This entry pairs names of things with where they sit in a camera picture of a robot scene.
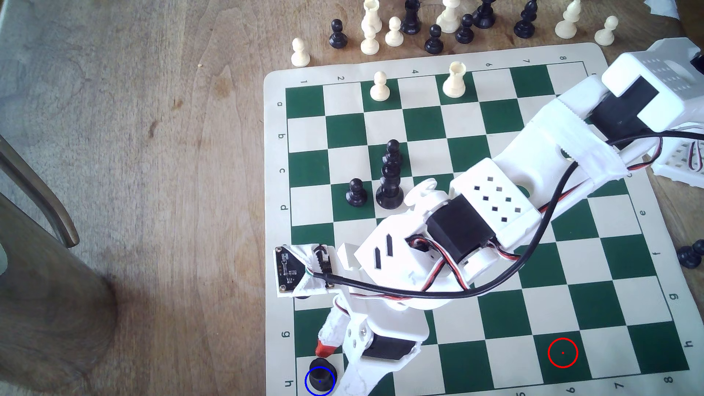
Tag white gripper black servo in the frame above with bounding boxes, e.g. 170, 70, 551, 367
315, 289, 431, 396

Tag black rook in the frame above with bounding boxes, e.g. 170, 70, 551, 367
308, 356, 337, 396

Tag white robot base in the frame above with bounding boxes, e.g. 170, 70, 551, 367
652, 137, 704, 189

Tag black pawn behind tall piece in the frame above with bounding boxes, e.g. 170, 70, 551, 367
383, 139, 404, 168

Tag green and white chess mat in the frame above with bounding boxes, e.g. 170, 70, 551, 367
263, 42, 702, 396

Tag tall black chess piece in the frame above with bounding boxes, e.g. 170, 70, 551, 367
472, 0, 497, 29
400, 0, 422, 35

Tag tall white chess piece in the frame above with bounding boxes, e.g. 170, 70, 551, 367
436, 0, 462, 34

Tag black queen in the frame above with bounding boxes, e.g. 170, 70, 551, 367
375, 161, 405, 210

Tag white pawn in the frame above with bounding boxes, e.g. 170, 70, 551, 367
384, 16, 405, 47
370, 71, 391, 102
360, 23, 381, 56
594, 15, 619, 47
290, 37, 311, 68

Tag white rook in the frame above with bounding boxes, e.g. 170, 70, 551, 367
442, 61, 468, 100
363, 0, 383, 33

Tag dark wooden chair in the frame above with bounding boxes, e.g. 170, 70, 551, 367
0, 135, 119, 392

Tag white bishop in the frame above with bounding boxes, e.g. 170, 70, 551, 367
554, 0, 582, 40

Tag white crumpled paper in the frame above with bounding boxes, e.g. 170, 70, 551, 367
645, 0, 681, 18

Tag camera circuit board module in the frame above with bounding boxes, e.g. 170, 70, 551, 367
274, 243, 336, 299

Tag red white black servo wires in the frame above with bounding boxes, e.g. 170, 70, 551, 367
657, 140, 704, 172
406, 159, 655, 293

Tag thick black cable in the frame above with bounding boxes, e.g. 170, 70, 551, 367
311, 129, 704, 301

